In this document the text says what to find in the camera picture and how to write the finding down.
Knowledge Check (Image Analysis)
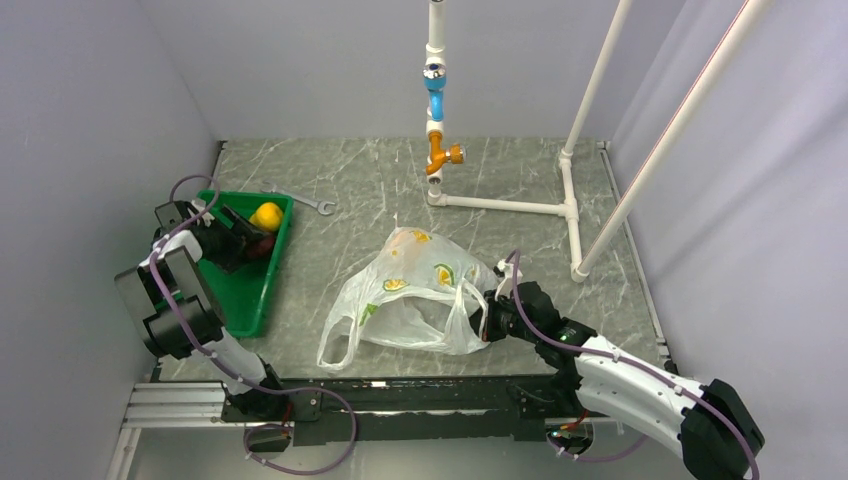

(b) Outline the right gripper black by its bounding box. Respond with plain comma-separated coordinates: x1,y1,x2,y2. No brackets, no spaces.
463,288,540,343

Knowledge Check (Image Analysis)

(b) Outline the green plastic tray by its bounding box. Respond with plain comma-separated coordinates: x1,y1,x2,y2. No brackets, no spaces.
198,191,294,339

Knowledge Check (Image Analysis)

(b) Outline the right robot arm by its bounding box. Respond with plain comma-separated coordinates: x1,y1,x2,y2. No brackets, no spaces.
469,282,765,479

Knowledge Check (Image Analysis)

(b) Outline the white pvc pipe frame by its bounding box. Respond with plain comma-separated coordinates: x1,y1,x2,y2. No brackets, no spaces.
423,0,636,284

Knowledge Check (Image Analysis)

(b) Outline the white diagonal pole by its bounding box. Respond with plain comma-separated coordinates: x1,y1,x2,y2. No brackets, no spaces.
571,0,772,283

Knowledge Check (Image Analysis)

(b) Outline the orange pipe valve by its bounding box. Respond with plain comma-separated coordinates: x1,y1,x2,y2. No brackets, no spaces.
426,130,466,175

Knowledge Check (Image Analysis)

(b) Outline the silver wrench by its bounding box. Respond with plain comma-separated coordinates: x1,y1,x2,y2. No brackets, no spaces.
261,182,336,216

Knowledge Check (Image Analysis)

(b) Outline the white plastic bag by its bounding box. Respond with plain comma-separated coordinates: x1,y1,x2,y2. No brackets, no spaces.
316,227,498,372

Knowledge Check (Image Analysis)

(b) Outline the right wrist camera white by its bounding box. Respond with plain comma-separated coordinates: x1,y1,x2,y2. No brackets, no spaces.
493,259,523,281

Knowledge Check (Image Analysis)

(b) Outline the dark red fake fruit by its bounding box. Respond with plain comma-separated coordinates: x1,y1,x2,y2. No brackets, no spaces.
244,234,277,261

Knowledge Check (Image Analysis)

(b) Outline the yellow fake lemon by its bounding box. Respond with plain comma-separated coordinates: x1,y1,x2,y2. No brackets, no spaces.
249,202,285,233

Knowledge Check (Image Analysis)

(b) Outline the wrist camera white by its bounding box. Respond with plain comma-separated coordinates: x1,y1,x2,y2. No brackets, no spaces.
189,198,215,228
493,259,523,281

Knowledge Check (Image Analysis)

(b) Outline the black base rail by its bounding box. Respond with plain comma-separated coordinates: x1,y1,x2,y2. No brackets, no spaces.
221,374,617,446

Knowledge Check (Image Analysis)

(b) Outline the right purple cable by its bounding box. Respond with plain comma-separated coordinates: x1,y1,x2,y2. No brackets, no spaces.
503,248,762,480

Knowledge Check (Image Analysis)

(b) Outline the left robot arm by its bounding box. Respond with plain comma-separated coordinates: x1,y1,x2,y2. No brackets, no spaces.
114,200,290,420

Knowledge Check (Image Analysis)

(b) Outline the blue pipe valve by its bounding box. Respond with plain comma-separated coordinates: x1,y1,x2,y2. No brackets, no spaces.
422,57,447,122

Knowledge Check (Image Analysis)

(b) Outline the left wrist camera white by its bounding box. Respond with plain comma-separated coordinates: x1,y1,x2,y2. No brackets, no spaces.
189,198,215,228

